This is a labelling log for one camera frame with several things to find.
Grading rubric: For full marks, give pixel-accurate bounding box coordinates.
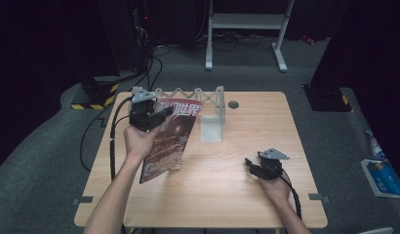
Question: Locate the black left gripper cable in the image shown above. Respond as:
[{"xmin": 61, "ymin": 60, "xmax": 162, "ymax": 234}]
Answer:
[{"xmin": 109, "ymin": 96, "xmax": 135, "ymax": 181}]

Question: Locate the white plastic bottle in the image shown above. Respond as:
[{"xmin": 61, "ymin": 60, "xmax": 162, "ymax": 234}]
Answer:
[{"xmin": 364, "ymin": 129, "xmax": 389, "ymax": 161}]

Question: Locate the beige expandable book rack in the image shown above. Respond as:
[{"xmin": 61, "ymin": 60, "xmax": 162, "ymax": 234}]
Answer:
[{"xmin": 131, "ymin": 85, "xmax": 226, "ymax": 143}]

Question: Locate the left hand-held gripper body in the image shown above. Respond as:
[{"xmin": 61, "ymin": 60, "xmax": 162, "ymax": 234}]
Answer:
[{"xmin": 128, "ymin": 86, "xmax": 157, "ymax": 133}]

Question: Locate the tangle of black floor cables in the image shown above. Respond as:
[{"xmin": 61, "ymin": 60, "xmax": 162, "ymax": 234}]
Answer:
[{"xmin": 192, "ymin": 29, "xmax": 278, "ymax": 53}]

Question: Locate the person's right hand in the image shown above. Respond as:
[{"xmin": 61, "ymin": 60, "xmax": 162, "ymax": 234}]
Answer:
[{"xmin": 259, "ymin": 171, "xmax": 292, "ymax": 207}]

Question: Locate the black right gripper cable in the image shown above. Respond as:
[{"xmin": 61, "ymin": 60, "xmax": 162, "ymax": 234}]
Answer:
[{"xmin": 280, "ymin": 169, "xmax": 303, "ymax": 220}]

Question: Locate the thin black floor cable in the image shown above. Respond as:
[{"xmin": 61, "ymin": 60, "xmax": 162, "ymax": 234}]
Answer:
[{"xmin": 79, "ymin": 109, "xmax": 108, "ymax": 173}]

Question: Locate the person's left hand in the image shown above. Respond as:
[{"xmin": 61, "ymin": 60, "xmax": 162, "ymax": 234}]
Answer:
[{"xmin": 123, "ymin": 122, "xmax": 163, "ymax": 163}]

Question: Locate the blue and white package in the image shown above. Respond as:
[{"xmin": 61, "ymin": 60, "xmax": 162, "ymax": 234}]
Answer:
[{"xmin": 360, "ymin": 158, "xmax": 400, "ymax": 200}]

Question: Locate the red cover magazine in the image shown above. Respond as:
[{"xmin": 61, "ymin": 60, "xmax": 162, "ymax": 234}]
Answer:
[{"xmin": 139, "ymin": 97, "xmax": 204, "ymax": 185}]

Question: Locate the white metal stand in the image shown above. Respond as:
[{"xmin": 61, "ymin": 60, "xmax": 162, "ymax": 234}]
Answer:
[{"xmin": 204, "ymin": 0, "xmax": 296, "ymax": 73}]

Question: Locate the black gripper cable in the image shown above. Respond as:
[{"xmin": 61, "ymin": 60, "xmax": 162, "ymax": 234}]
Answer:
[
  {"xmin": 280, "ymin": 169, "xmax": 303, "ymax": 220},
  {"xmin": 109, "ymin": 96, "xmax": 135, "ymax": 181}
]

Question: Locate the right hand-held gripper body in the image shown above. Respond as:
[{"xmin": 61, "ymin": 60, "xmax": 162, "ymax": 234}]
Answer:
[{"xmin": 252, "ymin": 147, "xmax": 291, "ymax": 181}]

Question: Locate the black stand with striped base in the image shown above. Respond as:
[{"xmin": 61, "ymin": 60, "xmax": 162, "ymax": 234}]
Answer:
[
  {"xmin": 302, "ymin": 0, "xmax": 354, "ymax": 113},
  {"xmin": 70, "ymin": 0, "xmax": 121, "ymax": 111}
]

